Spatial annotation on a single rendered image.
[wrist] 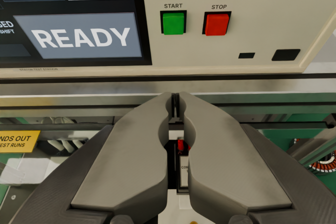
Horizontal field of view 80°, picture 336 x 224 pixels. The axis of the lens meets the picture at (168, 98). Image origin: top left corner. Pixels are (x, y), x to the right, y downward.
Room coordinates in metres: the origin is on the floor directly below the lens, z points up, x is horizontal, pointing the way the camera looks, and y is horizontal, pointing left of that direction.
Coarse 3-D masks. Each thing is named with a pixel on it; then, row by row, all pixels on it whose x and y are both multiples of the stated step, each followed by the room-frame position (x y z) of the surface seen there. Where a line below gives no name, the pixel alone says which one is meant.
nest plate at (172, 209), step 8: (168, 192) 0.10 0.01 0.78; (168, 200) 0.08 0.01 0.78; (176, 200) 0.08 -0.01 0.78; (168, 208) 0.07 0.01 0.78; (176, 208) 0.07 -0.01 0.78; (160, 216) 0.05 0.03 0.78; (168, 216) 0.05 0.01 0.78; (176, 216) 0.05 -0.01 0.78; (184, 216) 0.05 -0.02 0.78; (192, 216) 0.05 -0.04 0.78; (200, 216) 0.05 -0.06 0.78
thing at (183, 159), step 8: (176, 144) 0.17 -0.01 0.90; (184, 144) 0.17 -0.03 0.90; (176, 152) 0.15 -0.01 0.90; (184, 152) 0.15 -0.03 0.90; (176, 160) 0.13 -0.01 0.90; (184, 160) 0.12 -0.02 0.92; (176, 168) 0.12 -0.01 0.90; (184, 168) 0.11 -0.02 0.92; (176, 176) 0.10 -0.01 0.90; (184, 176) 0.10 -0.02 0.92; (176, 184) 0.09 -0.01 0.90; (184, 184) 0.08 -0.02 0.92; (176, 192) 0.08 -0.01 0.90; (184, 192) 0.08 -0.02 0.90; (184, 200) 0.06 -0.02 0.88; (184, 208) 0.05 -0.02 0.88; (192, 208) 0.05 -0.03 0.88
